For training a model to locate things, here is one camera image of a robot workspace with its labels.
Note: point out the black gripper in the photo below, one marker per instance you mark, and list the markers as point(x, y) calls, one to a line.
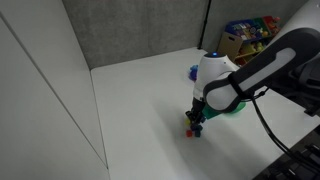
point(196, 111)

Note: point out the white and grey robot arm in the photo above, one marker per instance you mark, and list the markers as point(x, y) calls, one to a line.
point(221, 85)

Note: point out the dark blue block right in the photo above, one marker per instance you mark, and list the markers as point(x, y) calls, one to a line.
point(196, 127)

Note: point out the yellow block on table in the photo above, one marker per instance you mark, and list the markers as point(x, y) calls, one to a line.
point(187, 122)

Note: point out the blue block on table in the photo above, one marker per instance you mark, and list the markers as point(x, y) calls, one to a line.
point(197, 133)

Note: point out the red block on table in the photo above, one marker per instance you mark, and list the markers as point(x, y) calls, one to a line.
point(189, 133)

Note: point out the blue and green toy box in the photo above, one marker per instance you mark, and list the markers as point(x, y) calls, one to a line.
point(193, 72)

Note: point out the cardboard box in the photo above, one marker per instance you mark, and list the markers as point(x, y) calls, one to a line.
point(229, 45)

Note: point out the colourful toy storage shelf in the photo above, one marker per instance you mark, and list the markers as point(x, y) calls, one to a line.
point(255, 33)

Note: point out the black tripod pole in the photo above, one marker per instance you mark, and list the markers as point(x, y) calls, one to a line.
point(204, 24)

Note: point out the black perforated base board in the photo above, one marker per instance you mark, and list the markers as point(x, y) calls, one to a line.
point(284, 168)

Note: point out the green camera mount on wrist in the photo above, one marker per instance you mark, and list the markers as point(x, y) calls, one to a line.
point(209, 112)

